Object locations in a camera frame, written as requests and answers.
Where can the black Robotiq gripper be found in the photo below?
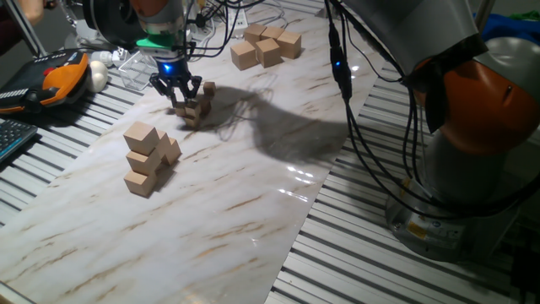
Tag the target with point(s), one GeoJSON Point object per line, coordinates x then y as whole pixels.
{"type": "Point", "coordinates": [174, 72]}

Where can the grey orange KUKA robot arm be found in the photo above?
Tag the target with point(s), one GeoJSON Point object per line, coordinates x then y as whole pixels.
{"type": "Point", "coordinates": [485, 110]}

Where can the dark red sleeved forearm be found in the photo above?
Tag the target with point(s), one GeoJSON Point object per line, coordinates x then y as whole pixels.
{"type": "Point", "coordinates": [8, 36]}

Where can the bare person hand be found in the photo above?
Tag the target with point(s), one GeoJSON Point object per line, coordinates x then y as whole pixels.
{"type": "Point", "coordinates": [33, 9]}

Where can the clear plastic box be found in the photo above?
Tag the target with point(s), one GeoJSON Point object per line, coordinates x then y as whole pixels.
{"type": "Point", "coordinates": [135, 72]}

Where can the medium wooden cube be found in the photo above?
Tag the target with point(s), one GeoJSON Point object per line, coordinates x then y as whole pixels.
{"type": "Point", "coordinates": [142, 164]}
{"type": "Point", "coordinates": [163, 143]}
{"type": "Point", "coordinates": [141, 137]}
{"type": "Point", "coordinates": [173, 152]}
{"type": "Point", "coordinates": [139, 183]}

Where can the large wooden cube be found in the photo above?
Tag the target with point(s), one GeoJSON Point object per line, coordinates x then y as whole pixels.
{"type": "Point", "coordinates": [272, 32]}
{"type": "Point", "coordinates": [243, 55]}
{"type": "Point", "coordinates": [268, 52]}
{"type": "Point", "coordinates": [289, 44]}
{"type": "Point", "coordinates": [255, 33]}

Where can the white plug adapter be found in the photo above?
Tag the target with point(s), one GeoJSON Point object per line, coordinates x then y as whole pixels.
{"type": "Point", "coordinates": [103, 57]}

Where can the white egg shaped object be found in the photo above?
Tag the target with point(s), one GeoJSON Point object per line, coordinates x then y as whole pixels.
{"type": "Point", "coordinates": [98, 76]}

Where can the white power strip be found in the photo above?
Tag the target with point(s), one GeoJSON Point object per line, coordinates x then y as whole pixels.
{"type": "Point", "coordinates": [239, 19]}

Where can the black round spool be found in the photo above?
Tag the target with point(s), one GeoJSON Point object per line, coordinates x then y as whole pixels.
{"type": "Point", "coordinates": [109, 21]}

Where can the orange black teach pendant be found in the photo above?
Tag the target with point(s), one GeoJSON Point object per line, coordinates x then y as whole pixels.
{"type": "Point", "coordinates": [63, 80]}

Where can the marble pattern mat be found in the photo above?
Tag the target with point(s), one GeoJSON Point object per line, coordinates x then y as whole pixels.
{"type": "Point", "coordinates": [211, 211]}

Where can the black computer keyboard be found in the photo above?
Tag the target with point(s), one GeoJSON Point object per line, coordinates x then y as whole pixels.
{"type": "Point", "coordinates": [14, 135]}

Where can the blue bag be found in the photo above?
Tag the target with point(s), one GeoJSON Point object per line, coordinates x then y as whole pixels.
{"type": "Point", "coordinates": [508, 27]}

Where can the green cloth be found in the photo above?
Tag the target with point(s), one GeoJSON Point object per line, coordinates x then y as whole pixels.
{"type": "Point", "coordinates": [527, 16]}

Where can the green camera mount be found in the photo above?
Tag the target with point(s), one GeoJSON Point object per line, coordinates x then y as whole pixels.
{"type": "Point", "coordinates": [154, 42]}

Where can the aluminium frame profile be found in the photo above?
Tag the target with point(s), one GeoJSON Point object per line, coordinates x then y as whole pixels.
{"type": "Point", "coordinates": [25, 25]}

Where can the aluminium upright post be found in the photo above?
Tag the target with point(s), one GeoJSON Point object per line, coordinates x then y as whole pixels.
{"type": "Point", "coordinates": [325, 6]}

